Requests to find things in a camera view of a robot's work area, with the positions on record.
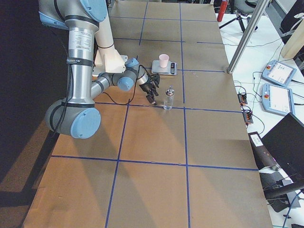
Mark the white digital kitchen scale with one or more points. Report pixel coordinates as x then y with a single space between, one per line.
170 69

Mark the near blue teach pendant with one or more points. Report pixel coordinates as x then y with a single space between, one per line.
277 99

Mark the far blue teach pendant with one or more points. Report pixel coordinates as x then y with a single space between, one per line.
278 73

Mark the pink paper cup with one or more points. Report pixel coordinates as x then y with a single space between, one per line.
163 60

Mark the black device with label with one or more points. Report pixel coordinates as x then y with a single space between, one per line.
263 157

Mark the red cylinder bottle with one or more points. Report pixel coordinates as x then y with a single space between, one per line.
222 10

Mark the blue teach pendant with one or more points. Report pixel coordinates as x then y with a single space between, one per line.
278 73
277 99

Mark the aluminium frame post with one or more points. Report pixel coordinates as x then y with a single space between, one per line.
258 12

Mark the black tripod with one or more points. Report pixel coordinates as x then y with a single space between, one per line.
239 18

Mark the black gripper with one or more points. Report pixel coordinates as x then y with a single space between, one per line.
146 88

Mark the black orange connector box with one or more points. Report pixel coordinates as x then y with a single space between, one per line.
242 96
247 114

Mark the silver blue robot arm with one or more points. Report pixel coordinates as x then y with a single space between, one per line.
93 64

